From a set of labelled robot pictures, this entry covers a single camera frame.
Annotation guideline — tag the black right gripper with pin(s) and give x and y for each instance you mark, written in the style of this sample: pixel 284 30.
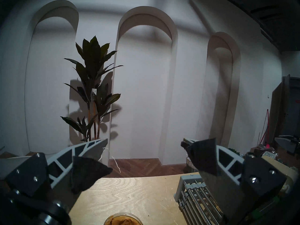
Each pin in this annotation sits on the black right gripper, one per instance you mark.
pixel 295 142

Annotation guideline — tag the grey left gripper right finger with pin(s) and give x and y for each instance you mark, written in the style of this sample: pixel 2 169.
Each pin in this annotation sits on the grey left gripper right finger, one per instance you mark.
pixel 234 173

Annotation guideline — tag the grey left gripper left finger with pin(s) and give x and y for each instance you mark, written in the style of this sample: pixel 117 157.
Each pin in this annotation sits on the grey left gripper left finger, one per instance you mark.
pixel 61 168

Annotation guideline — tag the peanut butter jar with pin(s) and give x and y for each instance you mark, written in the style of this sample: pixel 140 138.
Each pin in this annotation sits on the peanut butter jar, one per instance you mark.
pixel 123 219

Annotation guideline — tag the white open box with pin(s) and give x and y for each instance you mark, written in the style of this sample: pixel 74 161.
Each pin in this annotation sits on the white open box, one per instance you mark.
pixel 269 153

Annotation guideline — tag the small leafy potted plant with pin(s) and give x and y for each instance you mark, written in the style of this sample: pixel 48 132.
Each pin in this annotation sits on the small leafy potted plant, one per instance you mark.
pixel 234 151

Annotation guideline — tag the dark grey door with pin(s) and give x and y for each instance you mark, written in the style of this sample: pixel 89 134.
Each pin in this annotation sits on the dark grey door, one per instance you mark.
pixel 284 109

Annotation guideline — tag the grey dish rack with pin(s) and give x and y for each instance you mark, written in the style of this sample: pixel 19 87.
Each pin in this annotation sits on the grey dish rack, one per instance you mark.
pixel 194 198

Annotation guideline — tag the tall potted plant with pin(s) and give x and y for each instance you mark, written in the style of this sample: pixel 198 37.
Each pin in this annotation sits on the tall potted plant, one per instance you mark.
pixel 93 62

